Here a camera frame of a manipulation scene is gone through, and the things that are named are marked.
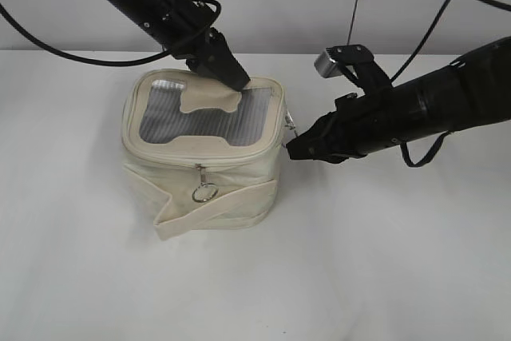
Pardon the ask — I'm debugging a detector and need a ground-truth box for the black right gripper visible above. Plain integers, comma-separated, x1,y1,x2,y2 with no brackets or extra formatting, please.
286,91,403,165

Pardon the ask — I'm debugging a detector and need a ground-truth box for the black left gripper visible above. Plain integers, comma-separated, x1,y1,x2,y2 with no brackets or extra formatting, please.
149,0,250,90

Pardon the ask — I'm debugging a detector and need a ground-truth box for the cream zippered lunch bag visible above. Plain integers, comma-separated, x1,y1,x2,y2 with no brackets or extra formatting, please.
121,69,287,240

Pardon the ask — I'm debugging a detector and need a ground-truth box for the silver ring zipper pull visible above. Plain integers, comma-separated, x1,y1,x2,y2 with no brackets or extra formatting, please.
192,164,219,204

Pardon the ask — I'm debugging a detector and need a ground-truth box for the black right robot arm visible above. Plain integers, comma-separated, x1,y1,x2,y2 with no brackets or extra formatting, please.
286,38,510,168

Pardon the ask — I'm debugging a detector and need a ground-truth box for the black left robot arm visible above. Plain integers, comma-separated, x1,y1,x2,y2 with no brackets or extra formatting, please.
1,0,250,91

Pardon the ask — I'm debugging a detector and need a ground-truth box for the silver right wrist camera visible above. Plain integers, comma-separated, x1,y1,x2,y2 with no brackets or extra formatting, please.
314,43,390,90

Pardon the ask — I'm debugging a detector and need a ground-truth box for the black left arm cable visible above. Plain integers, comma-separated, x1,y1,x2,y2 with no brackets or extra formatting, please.
0,0,223,69

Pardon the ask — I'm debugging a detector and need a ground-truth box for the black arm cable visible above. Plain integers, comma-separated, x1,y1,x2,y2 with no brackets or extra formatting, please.
389,0,511,169
0,0,223,69

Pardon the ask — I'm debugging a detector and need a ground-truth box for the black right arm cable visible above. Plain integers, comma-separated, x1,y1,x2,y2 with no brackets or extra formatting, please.
389,0,511,169

